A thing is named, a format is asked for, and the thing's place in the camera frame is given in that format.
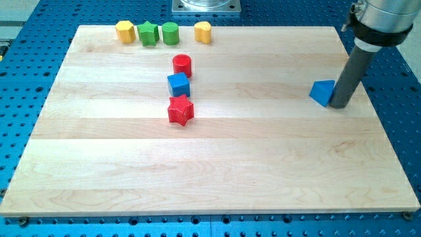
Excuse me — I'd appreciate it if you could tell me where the grey pusher rod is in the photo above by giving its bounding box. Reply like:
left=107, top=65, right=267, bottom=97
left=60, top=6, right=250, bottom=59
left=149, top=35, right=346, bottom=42
left=330, top=45, right=379, bottom=109

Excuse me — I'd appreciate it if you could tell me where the yellow hexagon block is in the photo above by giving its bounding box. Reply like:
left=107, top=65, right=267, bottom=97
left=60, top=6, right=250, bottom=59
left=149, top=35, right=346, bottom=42
left=115, top=20, right=136, bottom=43

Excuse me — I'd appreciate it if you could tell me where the wooden board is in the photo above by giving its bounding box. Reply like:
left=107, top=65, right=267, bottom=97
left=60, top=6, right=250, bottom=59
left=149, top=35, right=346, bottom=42
left=1, top=25, right=420, bottom=217

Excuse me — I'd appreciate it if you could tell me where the yellow heart block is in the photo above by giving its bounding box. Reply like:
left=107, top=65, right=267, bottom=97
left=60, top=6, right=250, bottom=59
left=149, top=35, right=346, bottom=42
left=193, top=21, right=212, bottom=44

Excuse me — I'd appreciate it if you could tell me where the green star block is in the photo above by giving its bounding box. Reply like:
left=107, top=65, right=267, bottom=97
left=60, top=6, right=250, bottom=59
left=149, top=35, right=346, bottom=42
left=137, top=21, right=160, bottom=46

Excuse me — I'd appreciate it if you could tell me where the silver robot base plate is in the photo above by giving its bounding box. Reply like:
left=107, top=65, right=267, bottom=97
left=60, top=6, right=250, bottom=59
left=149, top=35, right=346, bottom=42
left=172, top=0, right=241, bottom=14

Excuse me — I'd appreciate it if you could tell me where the red star block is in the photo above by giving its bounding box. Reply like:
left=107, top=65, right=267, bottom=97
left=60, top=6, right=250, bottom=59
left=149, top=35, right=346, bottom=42
left=167, top=94, right=194, bottom=126

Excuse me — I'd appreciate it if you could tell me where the blue triangle block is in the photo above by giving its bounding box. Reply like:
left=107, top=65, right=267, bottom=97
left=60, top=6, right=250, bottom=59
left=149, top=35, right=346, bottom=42
left=309, top=80, right=335, bottom=107

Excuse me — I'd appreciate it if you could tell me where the green cylinder block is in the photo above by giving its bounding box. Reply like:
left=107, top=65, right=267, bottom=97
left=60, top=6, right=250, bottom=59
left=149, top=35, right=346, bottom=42
left=162, top=22, right=180, bottom=45

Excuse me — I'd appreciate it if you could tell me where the blue cube block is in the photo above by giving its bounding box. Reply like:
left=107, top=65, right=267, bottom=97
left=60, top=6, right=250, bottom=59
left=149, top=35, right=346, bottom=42
left=167, top=72, right=190, bottom=97

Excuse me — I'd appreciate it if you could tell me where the red cylinder block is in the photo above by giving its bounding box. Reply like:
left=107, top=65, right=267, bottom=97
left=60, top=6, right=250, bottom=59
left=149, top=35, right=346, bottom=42
left=172, top=54, right=192, bottom=78

